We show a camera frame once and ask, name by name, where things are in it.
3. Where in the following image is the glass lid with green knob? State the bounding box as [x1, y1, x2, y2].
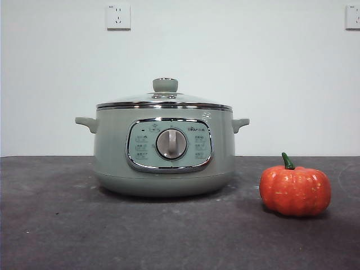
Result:
[96, 77, 230, 110]

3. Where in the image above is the orange pumpkin with green stem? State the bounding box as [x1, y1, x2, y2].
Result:
[259, 152, 332, 217]

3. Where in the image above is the pale green electric cooking pot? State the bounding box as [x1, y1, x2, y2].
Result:
[74, 108, 250, 197]

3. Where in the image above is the white wall socket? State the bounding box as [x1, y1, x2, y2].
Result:
[345, 4, 360, 31]
[106, 3, 132, 32]

